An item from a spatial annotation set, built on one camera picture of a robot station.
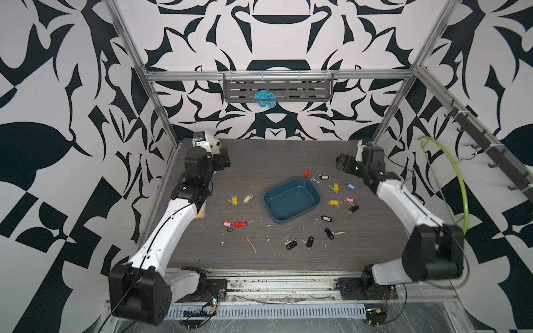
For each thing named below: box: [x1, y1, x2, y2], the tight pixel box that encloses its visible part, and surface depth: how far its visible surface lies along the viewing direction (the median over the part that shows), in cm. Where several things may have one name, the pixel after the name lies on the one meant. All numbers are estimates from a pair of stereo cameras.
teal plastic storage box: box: [263, 176, 321, 225], surface depth 99 cm
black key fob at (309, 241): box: [306, 235, 315, 249], surface depth 87 cm
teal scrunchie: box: [253, 89, 277, 109], surface depth 93 cm
